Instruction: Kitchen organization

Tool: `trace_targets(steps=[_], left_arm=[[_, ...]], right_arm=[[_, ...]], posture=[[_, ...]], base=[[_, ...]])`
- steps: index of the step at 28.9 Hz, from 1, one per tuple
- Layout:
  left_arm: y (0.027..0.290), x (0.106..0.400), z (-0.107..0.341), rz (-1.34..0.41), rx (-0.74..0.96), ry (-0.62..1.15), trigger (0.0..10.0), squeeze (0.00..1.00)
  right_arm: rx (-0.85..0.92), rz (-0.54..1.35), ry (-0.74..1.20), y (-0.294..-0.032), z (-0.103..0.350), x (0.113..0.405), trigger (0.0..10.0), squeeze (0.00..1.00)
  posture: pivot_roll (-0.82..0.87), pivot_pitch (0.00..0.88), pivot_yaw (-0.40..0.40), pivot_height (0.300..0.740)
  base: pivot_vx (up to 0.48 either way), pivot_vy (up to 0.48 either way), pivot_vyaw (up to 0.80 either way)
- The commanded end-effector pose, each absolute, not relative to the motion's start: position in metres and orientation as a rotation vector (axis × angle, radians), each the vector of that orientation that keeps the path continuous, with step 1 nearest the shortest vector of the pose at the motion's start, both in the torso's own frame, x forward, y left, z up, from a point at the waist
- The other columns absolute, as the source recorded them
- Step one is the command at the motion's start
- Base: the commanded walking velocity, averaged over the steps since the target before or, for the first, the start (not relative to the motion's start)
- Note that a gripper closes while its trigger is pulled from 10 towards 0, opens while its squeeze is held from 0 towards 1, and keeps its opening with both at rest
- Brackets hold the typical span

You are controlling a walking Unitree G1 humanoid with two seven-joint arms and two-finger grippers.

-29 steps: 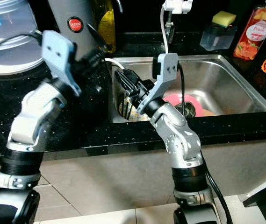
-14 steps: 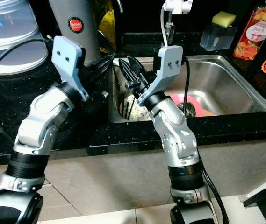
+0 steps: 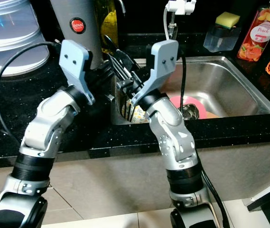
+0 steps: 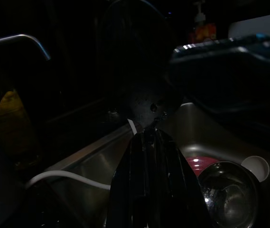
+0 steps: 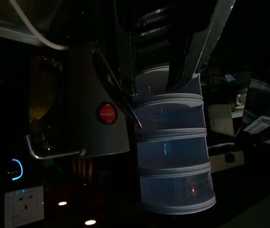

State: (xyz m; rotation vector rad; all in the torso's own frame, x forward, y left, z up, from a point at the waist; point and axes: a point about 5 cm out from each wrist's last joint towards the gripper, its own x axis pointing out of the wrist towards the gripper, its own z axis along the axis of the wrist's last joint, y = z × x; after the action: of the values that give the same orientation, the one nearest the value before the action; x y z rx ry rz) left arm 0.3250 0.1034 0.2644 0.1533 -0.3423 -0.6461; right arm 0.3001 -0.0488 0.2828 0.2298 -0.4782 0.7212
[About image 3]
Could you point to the yellow green sponge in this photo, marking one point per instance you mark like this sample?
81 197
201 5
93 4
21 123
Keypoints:
228 20

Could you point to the peach dish soap bottle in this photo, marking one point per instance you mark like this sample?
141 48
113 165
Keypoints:
259 38

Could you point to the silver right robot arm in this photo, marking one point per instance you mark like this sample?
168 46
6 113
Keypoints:
172 137

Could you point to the pink plate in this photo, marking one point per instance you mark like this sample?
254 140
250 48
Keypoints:
200 107

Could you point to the lemon print plate teal rim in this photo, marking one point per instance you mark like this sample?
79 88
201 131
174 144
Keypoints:
137 115

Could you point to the white tap head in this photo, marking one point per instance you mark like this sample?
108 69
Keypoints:
182 6

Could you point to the steel bowl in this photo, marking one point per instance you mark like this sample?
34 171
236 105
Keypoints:
189 112

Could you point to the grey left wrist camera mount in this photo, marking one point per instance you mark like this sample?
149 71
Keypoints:
75 59

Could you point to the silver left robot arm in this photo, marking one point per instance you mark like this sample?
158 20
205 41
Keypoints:
49 118

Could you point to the yellow oil bottle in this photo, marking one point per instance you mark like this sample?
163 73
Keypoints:
107 23

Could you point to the chrome tap nozzle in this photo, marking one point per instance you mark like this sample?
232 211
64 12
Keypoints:
172 29

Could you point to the clear plastic sponge holder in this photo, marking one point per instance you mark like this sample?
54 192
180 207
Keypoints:
221 39

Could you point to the grey flask red badge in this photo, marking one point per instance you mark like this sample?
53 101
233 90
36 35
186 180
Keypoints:
73 12

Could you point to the translucent white water container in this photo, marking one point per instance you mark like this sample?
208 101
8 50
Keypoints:
11 33

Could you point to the black spoon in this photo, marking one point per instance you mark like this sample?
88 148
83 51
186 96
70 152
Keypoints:
110 42

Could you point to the stainless steel sink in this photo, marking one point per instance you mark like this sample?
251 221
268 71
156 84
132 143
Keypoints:
239 90

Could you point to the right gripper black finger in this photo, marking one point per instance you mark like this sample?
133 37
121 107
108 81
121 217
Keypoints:
119 67
127 61

